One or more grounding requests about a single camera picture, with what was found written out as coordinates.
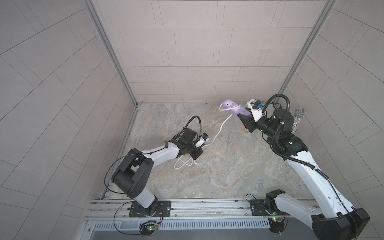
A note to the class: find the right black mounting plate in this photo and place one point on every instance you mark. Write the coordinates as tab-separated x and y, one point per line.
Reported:
258	208

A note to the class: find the right green circuit board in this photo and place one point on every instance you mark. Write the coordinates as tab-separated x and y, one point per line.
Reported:
277	225

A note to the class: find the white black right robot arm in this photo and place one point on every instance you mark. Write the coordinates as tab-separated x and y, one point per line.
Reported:
336	218

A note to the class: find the purple power strip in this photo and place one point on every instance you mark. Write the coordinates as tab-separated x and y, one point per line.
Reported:
234	108

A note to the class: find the black mounting plate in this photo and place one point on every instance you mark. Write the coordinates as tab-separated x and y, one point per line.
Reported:
258	208
163	207

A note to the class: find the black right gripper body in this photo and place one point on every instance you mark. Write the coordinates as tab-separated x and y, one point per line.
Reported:
250	122

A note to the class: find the left green circuit board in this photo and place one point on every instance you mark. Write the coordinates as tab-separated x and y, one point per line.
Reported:
148	228

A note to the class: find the white perforated vent strip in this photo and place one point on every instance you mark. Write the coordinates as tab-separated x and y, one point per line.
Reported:
186	224

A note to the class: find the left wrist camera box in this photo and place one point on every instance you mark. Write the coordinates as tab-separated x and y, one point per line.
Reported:
202	141

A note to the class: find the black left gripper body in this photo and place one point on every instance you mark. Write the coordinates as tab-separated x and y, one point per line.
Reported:
196	149

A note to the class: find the green circuit board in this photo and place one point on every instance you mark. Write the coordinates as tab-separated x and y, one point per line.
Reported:
148	228
277	225

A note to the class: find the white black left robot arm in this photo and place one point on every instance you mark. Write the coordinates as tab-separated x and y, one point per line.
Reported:
132	175

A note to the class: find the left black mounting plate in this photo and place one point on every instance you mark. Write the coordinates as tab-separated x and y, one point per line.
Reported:
163	207

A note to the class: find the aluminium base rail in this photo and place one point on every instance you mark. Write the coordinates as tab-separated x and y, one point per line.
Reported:
117	210

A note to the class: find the glitter microphone on black stand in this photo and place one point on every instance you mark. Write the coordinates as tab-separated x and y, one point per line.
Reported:
298	115

